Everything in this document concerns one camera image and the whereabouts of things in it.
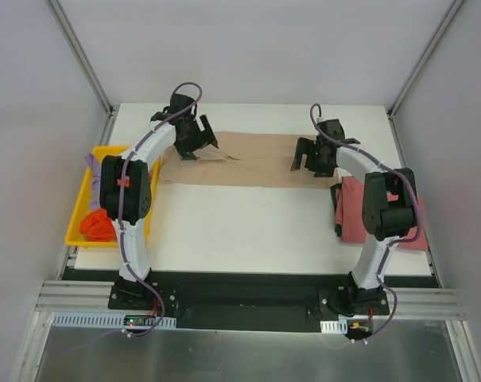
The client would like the beige t shirt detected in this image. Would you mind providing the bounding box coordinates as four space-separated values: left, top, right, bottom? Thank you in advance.
158 131 339 189

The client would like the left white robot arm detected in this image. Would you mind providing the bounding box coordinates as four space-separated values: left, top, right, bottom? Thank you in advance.
99 93 218 310

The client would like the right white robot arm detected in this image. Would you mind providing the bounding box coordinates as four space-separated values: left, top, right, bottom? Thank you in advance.
290 119 421 317

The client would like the folded red t shirt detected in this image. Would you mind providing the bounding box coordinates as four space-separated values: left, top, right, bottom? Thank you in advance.
336 176 428 251

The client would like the dark green folded shirt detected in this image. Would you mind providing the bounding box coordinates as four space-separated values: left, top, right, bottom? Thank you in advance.
330 183 342 238

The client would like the lilac t shirt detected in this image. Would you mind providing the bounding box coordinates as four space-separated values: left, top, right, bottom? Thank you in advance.
85 153 101 212

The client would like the orange t shirt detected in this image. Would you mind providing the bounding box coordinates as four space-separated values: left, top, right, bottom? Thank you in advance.
80 209 116 242

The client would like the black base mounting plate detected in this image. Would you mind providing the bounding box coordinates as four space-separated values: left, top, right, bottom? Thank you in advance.
60 266 390 332

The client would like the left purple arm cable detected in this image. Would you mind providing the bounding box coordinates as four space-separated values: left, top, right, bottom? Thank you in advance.
116 81 204 339

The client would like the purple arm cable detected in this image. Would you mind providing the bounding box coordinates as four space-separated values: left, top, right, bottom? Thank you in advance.
310 103 424 351
116 81 204 339

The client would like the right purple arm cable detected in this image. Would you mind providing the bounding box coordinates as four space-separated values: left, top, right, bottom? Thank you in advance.
310 103 424 351

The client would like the left aluminium frame post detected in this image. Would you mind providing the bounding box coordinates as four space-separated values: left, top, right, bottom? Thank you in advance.
47 0 120 119

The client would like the aluminium frame post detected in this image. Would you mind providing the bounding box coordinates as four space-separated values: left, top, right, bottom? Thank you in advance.
47 0 120 119
386 0 466 120

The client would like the right white cable duct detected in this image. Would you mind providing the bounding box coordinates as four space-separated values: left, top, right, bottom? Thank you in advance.
320 319 348 335

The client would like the white cable duct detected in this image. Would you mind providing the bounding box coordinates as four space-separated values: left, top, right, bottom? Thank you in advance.
320 319 348 335
52 312 158 330

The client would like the front aluminium rail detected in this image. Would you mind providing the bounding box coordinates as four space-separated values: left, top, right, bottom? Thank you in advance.
36 280 467 321

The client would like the right aluminium frame post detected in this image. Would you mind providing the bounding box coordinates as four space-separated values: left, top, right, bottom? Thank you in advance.
386 0 466 120

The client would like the left white cable duct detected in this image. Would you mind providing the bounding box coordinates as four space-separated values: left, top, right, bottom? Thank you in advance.
52 312 158 330

